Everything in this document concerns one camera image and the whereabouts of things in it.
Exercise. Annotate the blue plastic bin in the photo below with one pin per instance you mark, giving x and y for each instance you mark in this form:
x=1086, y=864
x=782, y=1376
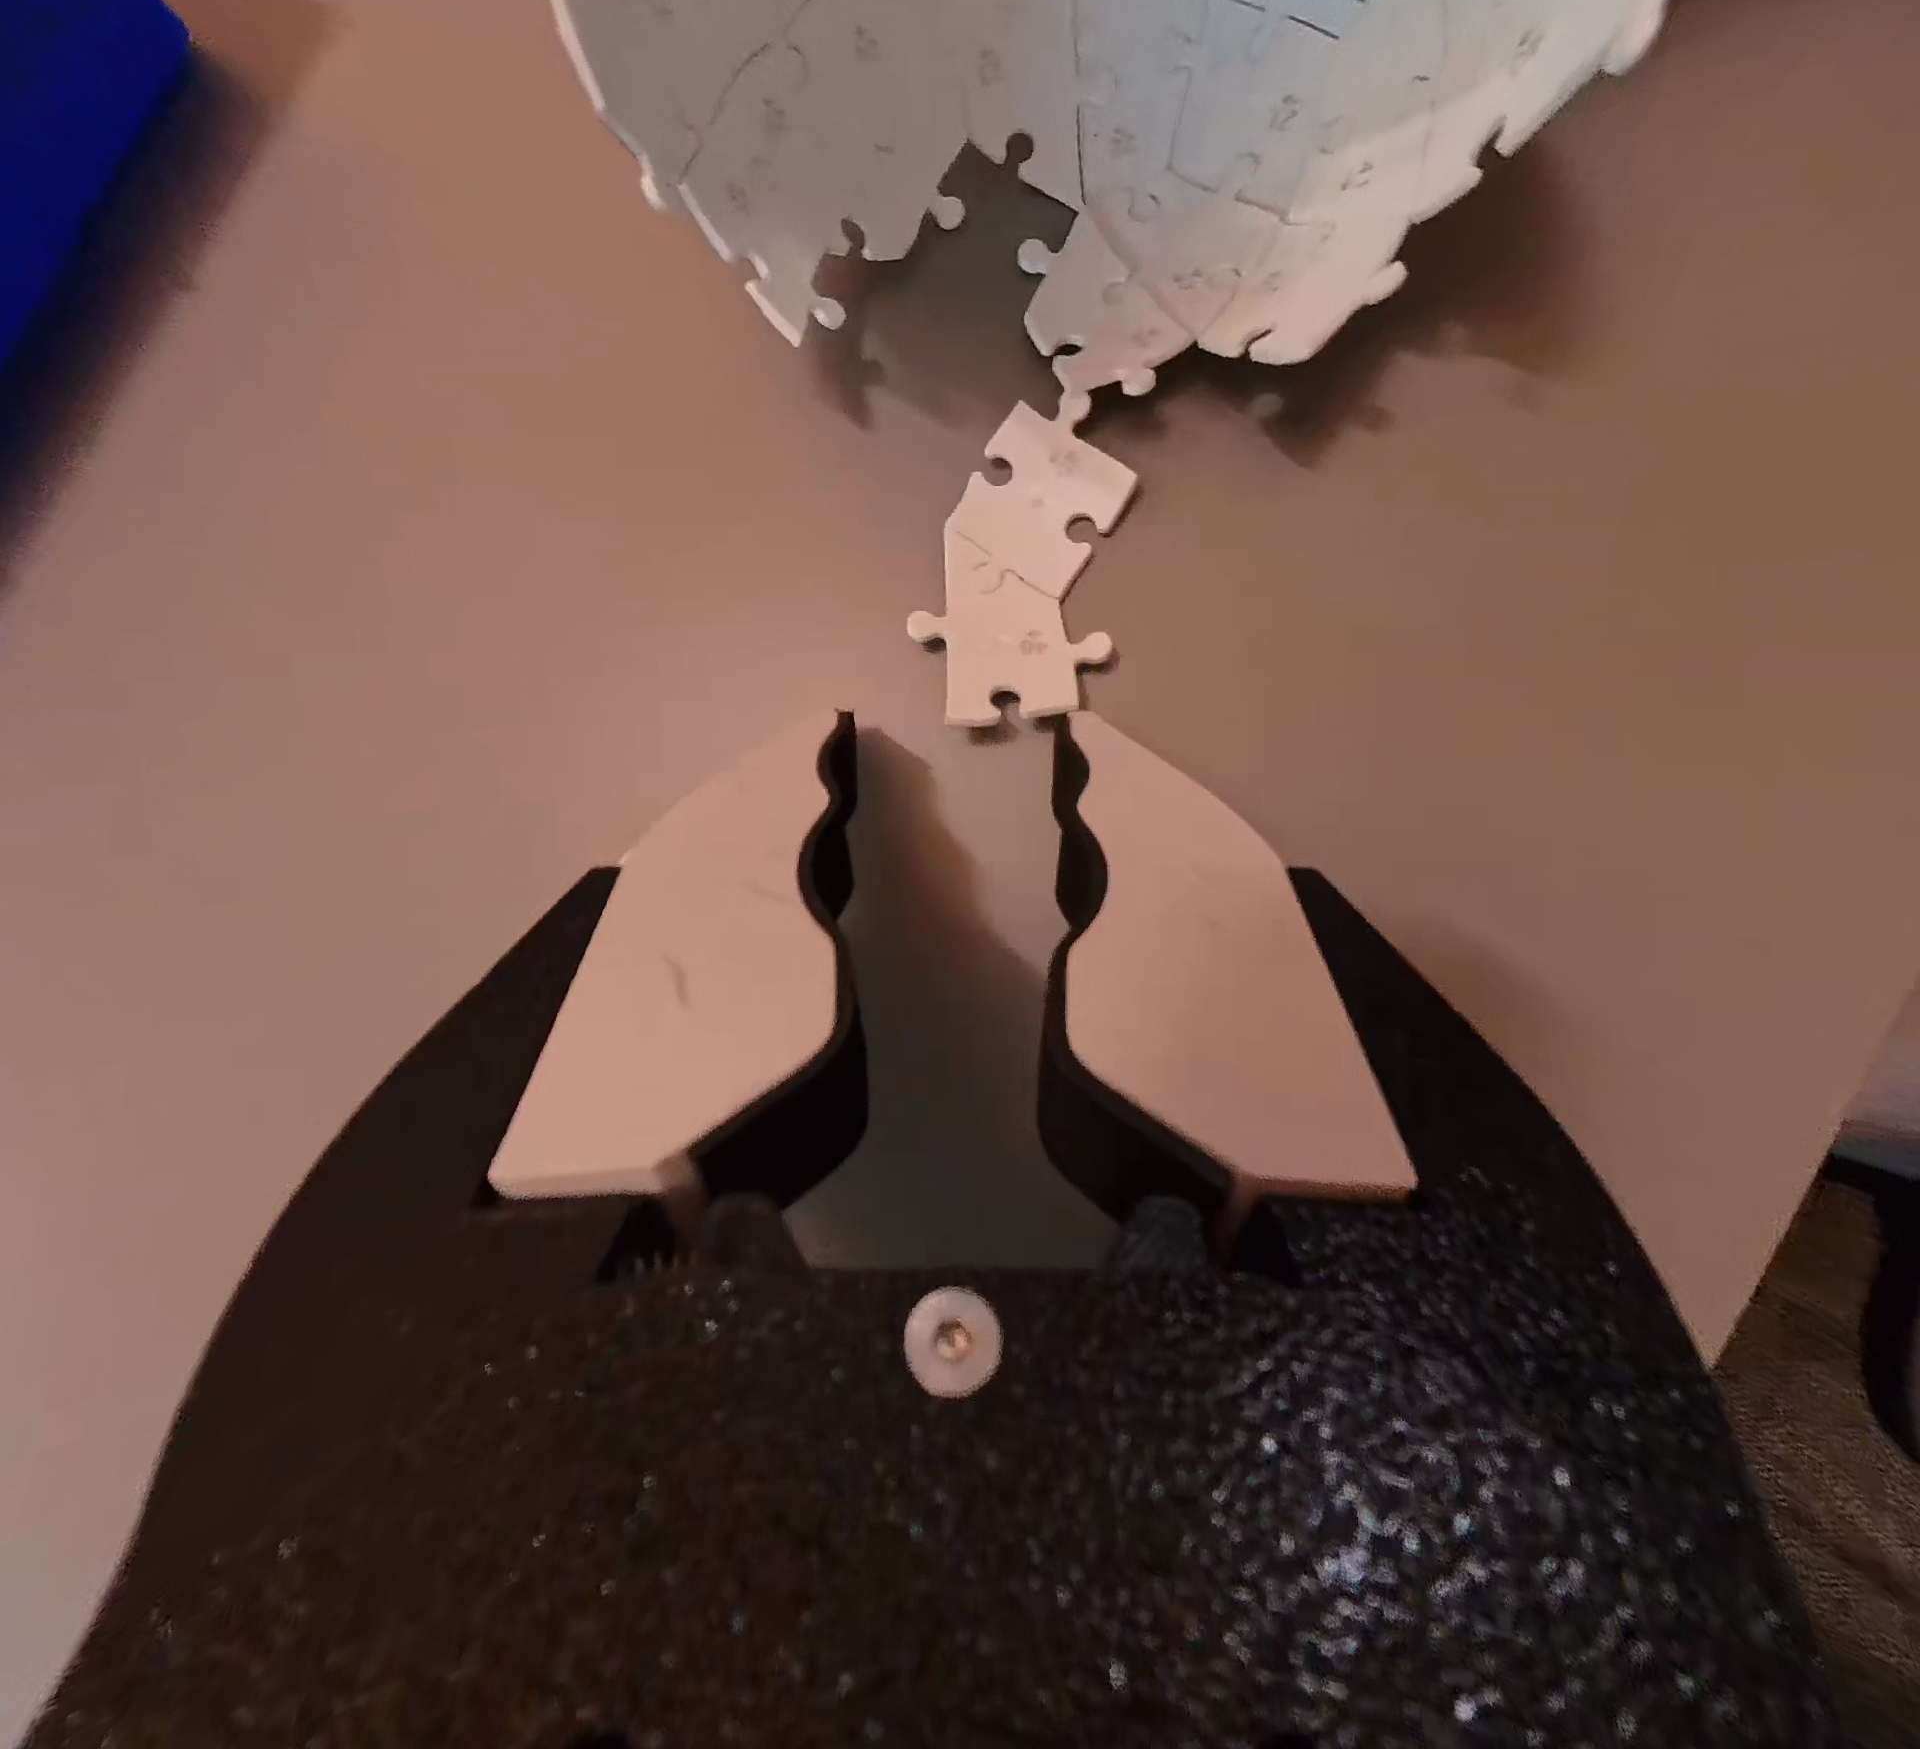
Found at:
x=75, y=56

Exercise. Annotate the joined white puzzle pieces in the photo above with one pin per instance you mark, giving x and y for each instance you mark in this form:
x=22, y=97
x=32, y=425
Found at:
x=1005, y=595

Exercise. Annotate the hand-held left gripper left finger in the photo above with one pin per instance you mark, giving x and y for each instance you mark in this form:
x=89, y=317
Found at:
x=690, y=1000

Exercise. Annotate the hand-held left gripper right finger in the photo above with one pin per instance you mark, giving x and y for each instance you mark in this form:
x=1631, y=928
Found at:
x=1199, y=1000

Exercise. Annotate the colourful printed puzzle ball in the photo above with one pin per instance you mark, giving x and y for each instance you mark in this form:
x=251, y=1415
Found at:
x=1051, y=8

